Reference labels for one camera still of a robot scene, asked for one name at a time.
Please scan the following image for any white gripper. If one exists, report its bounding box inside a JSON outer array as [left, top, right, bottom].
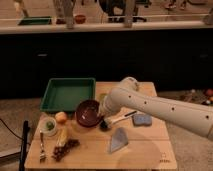
[[98, 95, 117, 117]]

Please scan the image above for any dark brown bowl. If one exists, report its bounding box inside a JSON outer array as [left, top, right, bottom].
[[75, 100, 99, 117]]

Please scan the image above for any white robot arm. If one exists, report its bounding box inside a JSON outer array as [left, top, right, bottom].
[[99, 77, 213, 141]]

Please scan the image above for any green plastic tray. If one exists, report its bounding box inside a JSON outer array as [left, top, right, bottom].
[[40, 78, 96, 113]]

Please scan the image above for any background green tray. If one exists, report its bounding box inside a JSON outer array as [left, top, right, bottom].
[[18, 16, 52, 26]]

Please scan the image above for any green cup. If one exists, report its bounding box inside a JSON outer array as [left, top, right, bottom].
[[99, 93, 107, 102]]

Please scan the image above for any black white dish brush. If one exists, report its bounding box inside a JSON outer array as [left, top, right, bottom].
[[100, 111, 136, 130]]

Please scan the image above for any blue sponge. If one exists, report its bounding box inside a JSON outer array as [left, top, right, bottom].
[[132, 114, 152, 126]]

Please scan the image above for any blue grey cloth wedge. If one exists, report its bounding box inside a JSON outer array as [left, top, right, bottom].
[[109, 127, 128, 154]]

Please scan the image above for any orange fruit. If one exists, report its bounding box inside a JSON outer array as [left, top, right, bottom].
[[55, 112, 68, 124]]

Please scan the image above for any yellow banana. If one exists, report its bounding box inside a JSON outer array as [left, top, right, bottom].
[[57, 127, 68, 147]]

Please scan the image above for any purple grapes bunch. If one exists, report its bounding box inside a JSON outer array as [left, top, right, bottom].
[[52, 139, 79, 161]]

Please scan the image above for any background orange bowl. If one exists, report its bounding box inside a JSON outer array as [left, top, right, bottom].
[[75, 14, 86, 24]]

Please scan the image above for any metal fork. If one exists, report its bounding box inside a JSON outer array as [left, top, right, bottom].
[[40, 131, 46, 162]]

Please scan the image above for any black stand pole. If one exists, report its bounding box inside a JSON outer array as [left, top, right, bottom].
[[19, 121, 30, 171]]

